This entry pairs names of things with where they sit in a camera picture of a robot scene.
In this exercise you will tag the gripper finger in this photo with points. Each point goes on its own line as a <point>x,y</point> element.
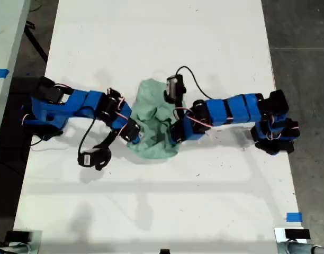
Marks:
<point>137,139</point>

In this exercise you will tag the pale green t-shirt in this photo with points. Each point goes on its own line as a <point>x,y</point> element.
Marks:
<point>151,137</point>

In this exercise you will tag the blue tape wrapped arm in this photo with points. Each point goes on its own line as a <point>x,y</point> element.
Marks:
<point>230,109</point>

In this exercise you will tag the blue printed robot arm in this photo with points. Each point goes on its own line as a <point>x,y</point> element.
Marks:
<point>80,104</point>

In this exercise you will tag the small black object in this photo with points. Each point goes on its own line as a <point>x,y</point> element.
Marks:
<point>165,251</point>

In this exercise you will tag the black stand leg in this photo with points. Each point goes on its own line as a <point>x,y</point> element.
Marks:
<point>35,41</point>

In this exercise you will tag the blue tape strip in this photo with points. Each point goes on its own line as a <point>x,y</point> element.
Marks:
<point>294,217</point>
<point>0,72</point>

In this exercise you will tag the small black box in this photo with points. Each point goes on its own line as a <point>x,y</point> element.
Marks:
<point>18,236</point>
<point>297,234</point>

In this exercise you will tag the pale side table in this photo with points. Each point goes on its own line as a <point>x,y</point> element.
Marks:
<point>5,26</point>

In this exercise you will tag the black camera stalk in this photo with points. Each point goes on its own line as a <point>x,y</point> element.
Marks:
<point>109,139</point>
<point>179,111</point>

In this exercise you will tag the black camera box white label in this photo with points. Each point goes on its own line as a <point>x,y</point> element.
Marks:
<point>93,159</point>

